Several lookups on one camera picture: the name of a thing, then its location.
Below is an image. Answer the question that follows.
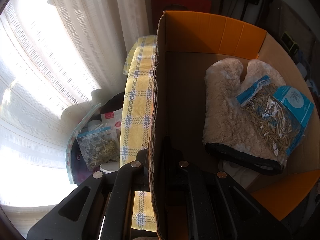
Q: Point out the bag of dried noodles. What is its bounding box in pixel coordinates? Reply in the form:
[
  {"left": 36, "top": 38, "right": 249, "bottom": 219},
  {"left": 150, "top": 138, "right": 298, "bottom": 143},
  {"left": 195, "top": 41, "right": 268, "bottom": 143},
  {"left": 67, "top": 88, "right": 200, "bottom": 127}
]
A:
[{"left": 235, "top": 75, "right": 314, "bottom": 166}]

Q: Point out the yellow plaid tablecloth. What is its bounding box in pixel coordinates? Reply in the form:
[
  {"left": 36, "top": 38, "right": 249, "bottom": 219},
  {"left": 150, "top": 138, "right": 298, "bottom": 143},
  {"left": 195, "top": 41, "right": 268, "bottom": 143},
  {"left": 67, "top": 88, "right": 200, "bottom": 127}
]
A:
[{"left": 119, "top": 35, "right": 158, "bottom": 232}]

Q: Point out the zip bag of dried herbs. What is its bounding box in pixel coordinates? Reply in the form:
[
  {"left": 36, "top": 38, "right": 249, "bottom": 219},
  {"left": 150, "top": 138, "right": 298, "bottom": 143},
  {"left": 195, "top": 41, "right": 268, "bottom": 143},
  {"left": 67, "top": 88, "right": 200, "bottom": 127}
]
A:
[{"left": 76, "top": 126, "right": 120, "bottom": 171}]

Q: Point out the white pink-dotted packet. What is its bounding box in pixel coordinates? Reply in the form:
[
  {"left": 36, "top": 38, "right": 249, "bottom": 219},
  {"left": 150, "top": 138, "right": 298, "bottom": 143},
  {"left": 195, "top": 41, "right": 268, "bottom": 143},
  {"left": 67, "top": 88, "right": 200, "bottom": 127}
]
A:
[{"left": 101, "top": 108, "right": 123, "bottom": 140}]

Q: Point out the orange-lined cardboard box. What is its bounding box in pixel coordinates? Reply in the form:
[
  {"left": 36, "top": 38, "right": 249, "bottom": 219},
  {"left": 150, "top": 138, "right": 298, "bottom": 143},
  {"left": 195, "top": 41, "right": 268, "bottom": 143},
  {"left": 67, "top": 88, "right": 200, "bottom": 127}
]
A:
[{"left": 149, "top": 11, "right": 319, "bottom": 239}]

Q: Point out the white sheer curtain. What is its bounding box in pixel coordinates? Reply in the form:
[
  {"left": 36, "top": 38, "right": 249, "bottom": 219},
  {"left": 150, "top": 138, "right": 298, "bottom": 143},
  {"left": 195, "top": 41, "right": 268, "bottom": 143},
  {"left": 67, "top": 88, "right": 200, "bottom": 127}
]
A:
[{"left": 0, "top": 0, "right": 153, "bottom": 210}]

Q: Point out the fluffy beige oven mitt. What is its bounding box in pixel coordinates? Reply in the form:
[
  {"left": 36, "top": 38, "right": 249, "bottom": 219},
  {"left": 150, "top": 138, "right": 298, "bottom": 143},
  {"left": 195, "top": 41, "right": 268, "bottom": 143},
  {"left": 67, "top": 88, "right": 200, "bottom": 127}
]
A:
[{"left": 203, "top": 57, "right": 285, "bottom": 176}]

